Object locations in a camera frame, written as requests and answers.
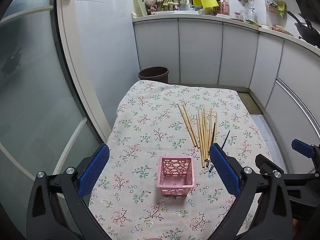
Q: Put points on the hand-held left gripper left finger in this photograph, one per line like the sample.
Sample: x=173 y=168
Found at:
x=96 y=167

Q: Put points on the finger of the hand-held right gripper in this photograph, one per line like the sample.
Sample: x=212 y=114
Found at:
x=265 y=162
x=302 y=147

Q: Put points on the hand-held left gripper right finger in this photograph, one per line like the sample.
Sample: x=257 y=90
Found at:
x=223 y=167

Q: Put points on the black chopstick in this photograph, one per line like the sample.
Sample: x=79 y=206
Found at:
x=212 y=142
x=226 y=137

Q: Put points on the bundle of wooden chopsticks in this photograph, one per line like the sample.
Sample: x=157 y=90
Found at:
x=200 y=135

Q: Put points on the pink perforated plastic basket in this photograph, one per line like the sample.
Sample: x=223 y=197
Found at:
x=172 y=191

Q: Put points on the floral tablecloth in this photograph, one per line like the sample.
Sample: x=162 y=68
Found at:
x=150 y=110

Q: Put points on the frosted glass sliding door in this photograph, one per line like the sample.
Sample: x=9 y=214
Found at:
x=37 y=92

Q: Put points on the brown trash bin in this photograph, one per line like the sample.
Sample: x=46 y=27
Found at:
x=153 y=73

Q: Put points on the black wok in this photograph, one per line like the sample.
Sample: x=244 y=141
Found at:
x=306 y=30

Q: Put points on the white kitchen cabinets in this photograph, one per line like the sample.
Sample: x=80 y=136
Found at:
x=200 y=52

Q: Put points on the green snack packets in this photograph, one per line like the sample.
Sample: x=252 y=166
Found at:
x=281 y=8

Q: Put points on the glass jar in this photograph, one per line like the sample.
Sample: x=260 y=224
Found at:
x=243 y=15
x=251 y=15

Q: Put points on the white kitchen countertop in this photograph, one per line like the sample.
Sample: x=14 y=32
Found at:
x=175 y=15

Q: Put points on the pink bottle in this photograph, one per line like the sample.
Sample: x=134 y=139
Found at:
x=225 y=7

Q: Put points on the yellow-green cutting board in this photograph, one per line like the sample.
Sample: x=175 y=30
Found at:
x=203 y=0

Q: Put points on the pale green cutting board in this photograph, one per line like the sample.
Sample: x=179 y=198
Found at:
x=138 y=3

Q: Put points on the sprouting garlic bulbs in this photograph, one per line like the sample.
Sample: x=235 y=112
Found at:
x=166 y=2

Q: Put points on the white door frame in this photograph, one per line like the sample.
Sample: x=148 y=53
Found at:
x=72 y=62

